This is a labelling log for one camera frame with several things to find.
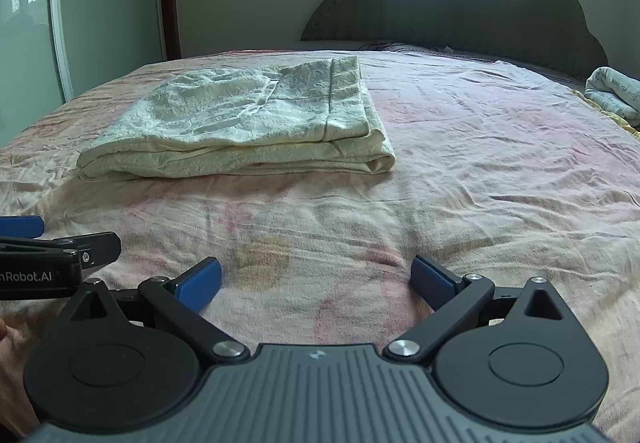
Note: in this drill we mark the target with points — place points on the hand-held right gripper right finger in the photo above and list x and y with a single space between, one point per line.
433 286

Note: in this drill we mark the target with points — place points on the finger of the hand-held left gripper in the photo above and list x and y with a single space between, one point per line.
20 226
100 248

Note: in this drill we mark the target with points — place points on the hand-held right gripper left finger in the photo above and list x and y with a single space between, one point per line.
200 286

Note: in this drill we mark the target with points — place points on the cream textured pants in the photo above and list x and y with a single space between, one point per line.
240 123

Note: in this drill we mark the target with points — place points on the person's left forearm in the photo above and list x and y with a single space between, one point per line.
12 373

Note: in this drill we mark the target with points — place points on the pink floral bed sheet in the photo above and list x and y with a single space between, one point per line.
400 203

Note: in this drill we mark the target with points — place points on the wardrobe with flower decals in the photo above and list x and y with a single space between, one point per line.
100 13

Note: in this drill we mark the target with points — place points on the folded light printed quilt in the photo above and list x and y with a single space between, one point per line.
617 93

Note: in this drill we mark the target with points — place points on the dark scalloped headboard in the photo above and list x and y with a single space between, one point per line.
465 3

